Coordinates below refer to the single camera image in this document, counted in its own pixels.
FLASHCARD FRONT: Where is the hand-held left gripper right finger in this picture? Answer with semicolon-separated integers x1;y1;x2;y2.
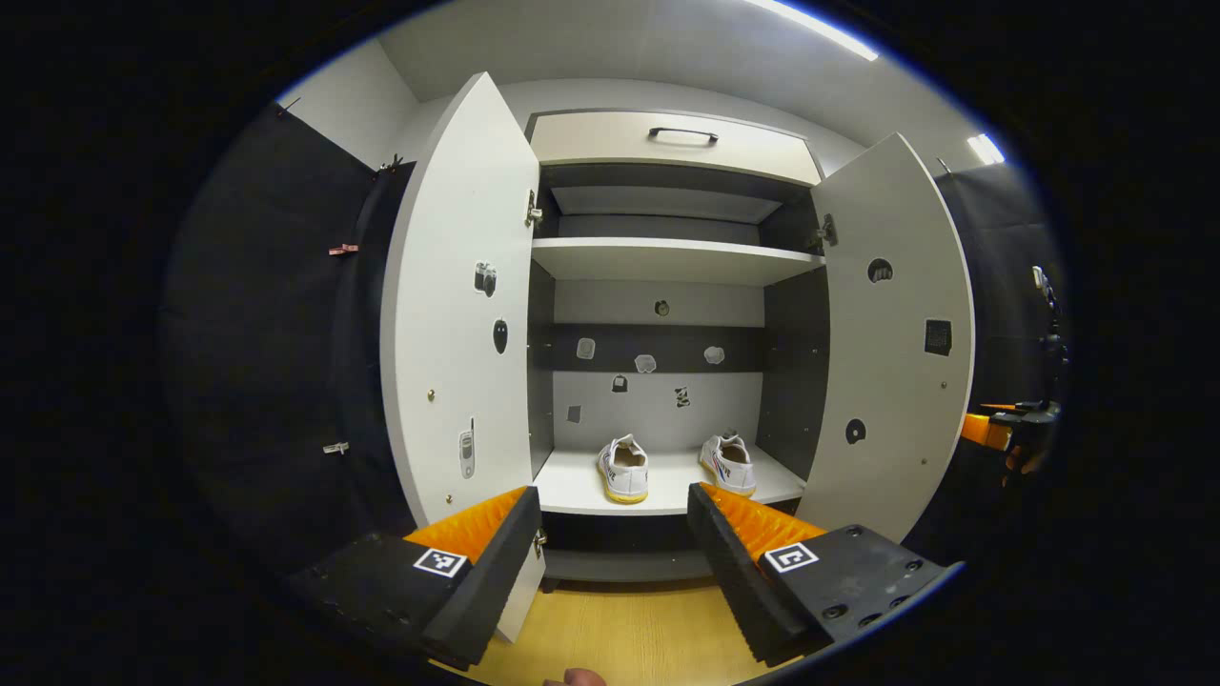
686;480;954;668

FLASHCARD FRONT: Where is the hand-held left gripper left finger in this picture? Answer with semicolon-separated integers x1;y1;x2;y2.
286;484;546;673

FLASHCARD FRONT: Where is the white cabinet door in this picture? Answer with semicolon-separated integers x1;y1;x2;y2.
796;131;977;544
379;71;547;644

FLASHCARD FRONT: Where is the white canvas shoe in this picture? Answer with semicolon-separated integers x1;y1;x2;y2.
699;432;758;498
597;434;651;505

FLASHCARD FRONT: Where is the white shoe cabinet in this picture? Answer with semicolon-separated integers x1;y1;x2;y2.
526;108;832;592

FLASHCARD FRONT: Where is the white cabinet shelf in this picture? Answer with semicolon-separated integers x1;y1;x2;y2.
531;236;827;288
532;443;806;517

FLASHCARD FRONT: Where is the white cabinet drawer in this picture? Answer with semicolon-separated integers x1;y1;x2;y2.
529;111;823;188

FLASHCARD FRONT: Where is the black backdrop cloth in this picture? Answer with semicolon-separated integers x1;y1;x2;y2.
157;100;1068;573

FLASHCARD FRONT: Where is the long ceiling light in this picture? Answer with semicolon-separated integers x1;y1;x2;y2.
743;0;880;63

